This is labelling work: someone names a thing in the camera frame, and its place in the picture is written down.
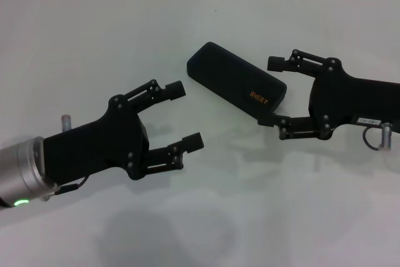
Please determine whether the right gripper silver connector stub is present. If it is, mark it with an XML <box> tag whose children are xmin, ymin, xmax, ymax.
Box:
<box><xmin>378</xmin><ymin>122</ymin><xmax>393</xmax><ymax>151</ymax></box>

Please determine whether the gripper silver connector stub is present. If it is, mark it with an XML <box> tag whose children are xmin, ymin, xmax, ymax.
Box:
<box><xmin>61</xmin><ymin>113</ymin><xmax>73</xmax><ymax>132</ymax></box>
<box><xmin>378</xmin><ymin>122</ymin><xmax>393</xmax><ymax>151</ymax></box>

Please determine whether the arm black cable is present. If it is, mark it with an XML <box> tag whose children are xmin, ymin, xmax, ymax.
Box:
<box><xmin>41</xmin><ymin>175</ymin><xmax>91</xmax><ymax>203</ymax></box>
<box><xmin>362</xmin><ymin>126</ymin><xmax>384</xmax><ymax>151</ymax></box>

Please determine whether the left gripper silver connector stub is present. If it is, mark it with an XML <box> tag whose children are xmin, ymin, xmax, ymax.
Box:
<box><xmin>61</xmin><ymin>113</ymin><xmax>73</xmax><ymax>132</ymax></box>

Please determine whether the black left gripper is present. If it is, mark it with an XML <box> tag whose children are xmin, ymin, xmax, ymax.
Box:
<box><xmin>42</xmin><ymin>79</ymin><xmax>187</xmax><ymax>187</ymax></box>

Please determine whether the black glasses case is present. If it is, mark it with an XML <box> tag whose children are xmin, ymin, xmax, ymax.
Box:
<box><xmin>186</xmin><ymin>41</ymin><xmax>288</xmax><ymax>120</ymax></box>

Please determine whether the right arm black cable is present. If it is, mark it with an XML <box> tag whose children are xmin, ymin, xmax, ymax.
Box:
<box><xmin>362</xmin><ymin>126</ymin><xmax>384</xmax><ymax>151</ymax></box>

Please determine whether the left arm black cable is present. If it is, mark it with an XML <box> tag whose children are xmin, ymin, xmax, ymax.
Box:
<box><xmin>41</xmin><ymin>175</ymin><xmax>91</xmax><ymax>203</ymax></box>

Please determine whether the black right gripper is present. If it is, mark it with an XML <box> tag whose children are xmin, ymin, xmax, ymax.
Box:
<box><xmin>257</xmin><ymin>48</ymin><xmax>400</xmax><ymax>141</ymax></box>

